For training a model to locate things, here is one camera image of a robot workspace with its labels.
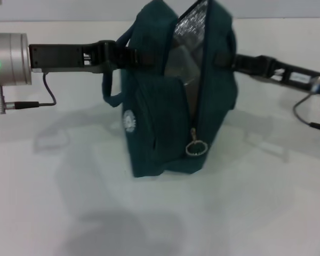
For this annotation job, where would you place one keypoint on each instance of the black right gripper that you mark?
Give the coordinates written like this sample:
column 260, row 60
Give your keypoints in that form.
column 298, row 74

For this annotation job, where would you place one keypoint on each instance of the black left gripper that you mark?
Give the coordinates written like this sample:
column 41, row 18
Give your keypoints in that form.
column 58, row 56

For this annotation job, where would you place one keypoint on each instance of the clear plastic food container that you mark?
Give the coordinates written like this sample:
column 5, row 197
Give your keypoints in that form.
column 181, row 64

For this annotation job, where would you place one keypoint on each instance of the dark teal insulated lunch bag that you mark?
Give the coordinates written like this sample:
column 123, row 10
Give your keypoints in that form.
column 160, row 120

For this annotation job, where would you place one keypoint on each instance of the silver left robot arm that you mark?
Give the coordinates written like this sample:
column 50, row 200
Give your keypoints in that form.
column 5, row 58

